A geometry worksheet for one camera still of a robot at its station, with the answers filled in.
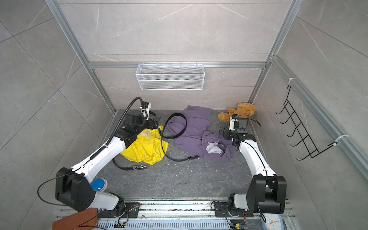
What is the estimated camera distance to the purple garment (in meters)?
0.92

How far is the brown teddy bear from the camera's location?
108 cm

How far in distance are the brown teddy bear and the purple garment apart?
11 cm
